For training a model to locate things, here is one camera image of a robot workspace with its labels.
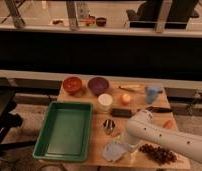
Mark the light blue towel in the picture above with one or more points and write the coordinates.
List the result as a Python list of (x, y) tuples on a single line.
[(114, 150)]

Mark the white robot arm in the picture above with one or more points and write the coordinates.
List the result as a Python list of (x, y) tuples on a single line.
[(141, 127)]

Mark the purple bowl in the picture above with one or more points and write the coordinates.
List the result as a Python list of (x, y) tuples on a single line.
[(98, 85)]

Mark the red bowl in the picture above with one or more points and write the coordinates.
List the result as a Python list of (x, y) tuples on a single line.
[(72, 85)]

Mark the white cup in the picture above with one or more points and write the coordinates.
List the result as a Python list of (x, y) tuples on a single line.
[(105, 101)]

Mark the yellow corn cob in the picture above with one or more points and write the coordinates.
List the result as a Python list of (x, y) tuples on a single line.
[(132, 88)]

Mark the orange round fruit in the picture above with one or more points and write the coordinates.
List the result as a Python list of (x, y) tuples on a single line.
[(125, 98)]

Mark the black rectangular block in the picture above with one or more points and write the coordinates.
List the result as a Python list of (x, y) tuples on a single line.
[(116, 112)]

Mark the metal cup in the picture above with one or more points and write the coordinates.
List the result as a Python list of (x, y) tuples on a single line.
[(108, 126)]

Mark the light blue cup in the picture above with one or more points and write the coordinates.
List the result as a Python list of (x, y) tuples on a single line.
[(151, 93)]

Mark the green plastic tray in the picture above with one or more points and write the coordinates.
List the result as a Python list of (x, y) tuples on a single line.
[(65, 132)]

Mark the bunch of dark grapes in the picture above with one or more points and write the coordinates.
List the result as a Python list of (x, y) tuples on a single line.
[(159, 154)]

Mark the black chair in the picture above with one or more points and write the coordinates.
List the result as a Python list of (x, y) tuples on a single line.
[(8, 120)]

